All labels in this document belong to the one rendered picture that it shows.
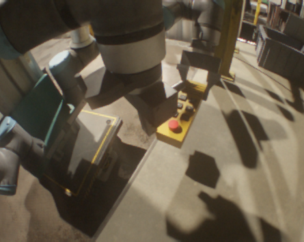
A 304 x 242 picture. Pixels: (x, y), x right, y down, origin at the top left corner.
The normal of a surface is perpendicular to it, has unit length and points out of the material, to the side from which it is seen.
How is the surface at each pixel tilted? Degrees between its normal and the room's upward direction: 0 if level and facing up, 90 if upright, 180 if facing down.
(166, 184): 0
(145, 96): 0
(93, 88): 0
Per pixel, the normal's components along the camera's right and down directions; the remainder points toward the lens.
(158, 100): -0.11, -0.58
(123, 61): -0.10, 0.80
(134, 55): 0.15, 0.79
